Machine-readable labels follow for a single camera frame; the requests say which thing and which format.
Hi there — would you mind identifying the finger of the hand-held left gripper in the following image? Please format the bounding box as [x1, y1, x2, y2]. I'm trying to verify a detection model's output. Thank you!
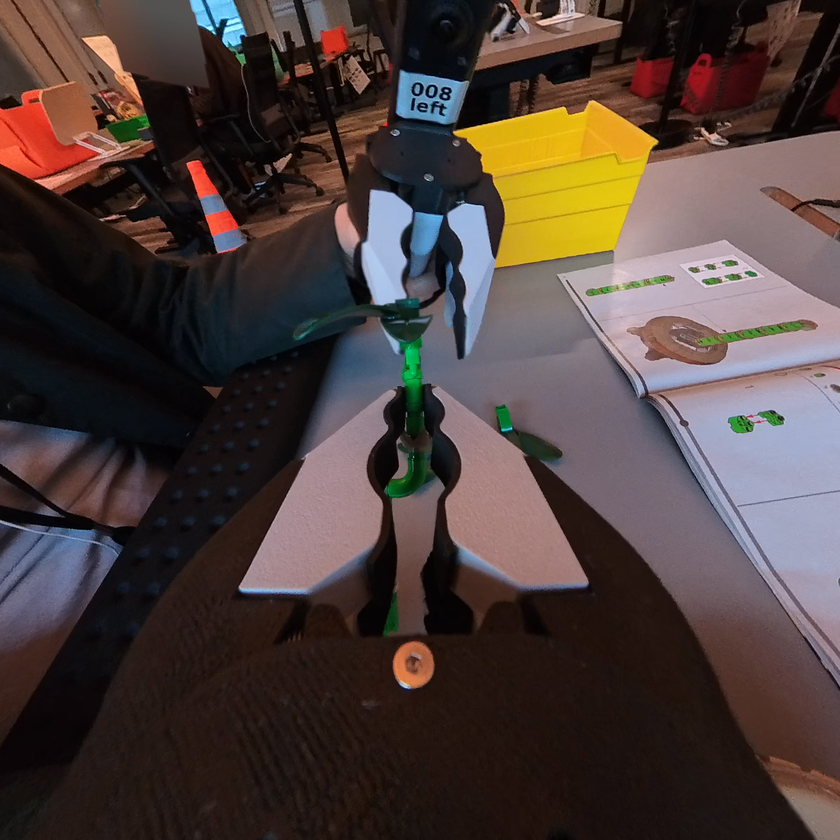
[437, 205, 497, 361]
[358, 189, 412, 307]

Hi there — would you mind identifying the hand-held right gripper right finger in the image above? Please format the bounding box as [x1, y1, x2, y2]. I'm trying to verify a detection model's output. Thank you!
[423, 386, 589, 636]

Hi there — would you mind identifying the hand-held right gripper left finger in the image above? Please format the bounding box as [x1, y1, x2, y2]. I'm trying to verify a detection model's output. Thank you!
[239, 387, 403, 636]

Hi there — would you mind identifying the yellow plastic bin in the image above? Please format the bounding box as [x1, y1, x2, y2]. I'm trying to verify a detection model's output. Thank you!
[454, 100, 659, 269]

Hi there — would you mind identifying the building instruction booklet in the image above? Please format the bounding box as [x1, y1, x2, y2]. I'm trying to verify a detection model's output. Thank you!
[558, 239, 840, 688]

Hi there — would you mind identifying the green brick bamboo model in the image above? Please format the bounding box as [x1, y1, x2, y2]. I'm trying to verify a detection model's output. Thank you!
[761, 753, 840, 805]

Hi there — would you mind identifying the person's left forearm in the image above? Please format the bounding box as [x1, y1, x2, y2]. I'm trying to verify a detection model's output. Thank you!
[0, 164, 361, 455]

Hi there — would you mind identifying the grey desk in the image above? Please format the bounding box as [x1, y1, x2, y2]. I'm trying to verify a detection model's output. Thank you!
[298, 131, 840, 840]

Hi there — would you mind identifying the person's left hand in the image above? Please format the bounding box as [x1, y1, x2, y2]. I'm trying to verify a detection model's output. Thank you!
[333, 200, 363, 265]

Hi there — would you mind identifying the single dark green leaf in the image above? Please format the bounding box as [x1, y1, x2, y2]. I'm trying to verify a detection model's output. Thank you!
[494, 405, 564, 462]

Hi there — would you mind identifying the black studded mat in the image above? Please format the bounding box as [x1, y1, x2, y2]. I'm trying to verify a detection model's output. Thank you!
[0, 348, 337, 775]

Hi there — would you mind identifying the black pole stand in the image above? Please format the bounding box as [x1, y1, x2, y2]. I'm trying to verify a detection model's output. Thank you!
[290, 0, 350, 182]
[640, 0, 697, 148]

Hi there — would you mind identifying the black office chair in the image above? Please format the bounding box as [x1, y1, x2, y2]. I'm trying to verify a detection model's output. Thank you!
[238, 31, 333, 215]

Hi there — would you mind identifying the orange traffic cone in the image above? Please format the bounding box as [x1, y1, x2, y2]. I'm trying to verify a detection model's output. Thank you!
[185, 159, 248, 255]

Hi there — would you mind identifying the grey work table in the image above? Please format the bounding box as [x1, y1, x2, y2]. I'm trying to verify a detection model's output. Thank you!
[476, 16, 623, 74]

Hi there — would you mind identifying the red container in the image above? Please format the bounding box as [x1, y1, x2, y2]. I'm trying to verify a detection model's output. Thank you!
[631, 56, 677, 99]
[680, 46, 770, 114]

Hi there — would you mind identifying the person's light grey garment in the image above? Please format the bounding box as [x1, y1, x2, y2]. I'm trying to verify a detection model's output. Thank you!
[0, 420, 173, 742]

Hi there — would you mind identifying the white cable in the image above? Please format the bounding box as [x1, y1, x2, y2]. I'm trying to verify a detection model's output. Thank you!
[0, 518, 114, 547]

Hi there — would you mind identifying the black strap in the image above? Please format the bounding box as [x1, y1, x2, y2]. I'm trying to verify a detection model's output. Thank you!
[0, 462, 133, 547]

